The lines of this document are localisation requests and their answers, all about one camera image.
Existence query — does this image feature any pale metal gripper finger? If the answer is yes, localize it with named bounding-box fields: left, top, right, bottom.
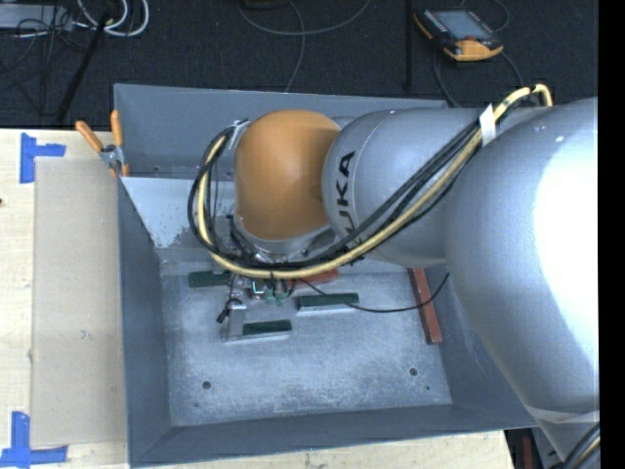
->
left=219, top=304, right=246, bottom=343

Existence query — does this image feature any dark green flat block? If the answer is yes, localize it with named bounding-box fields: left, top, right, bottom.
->
left=241, top=320, right=294, bottom=337
left=295, top=292, right=361, bottom=311
left=187, top=270, right=233, bottom=289

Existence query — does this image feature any red-brown flat block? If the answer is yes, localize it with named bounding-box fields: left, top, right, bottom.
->
left=406, top=267, right=444, bottom=346
left=291, top=268, right=340, bottom=288

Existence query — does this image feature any grey metal bin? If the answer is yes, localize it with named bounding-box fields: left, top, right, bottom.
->
left=112, top=83, right=540, bottom=468

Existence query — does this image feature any brown cardboard board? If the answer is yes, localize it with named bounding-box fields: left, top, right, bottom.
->
left=28, top=156, right=129, bottom=451

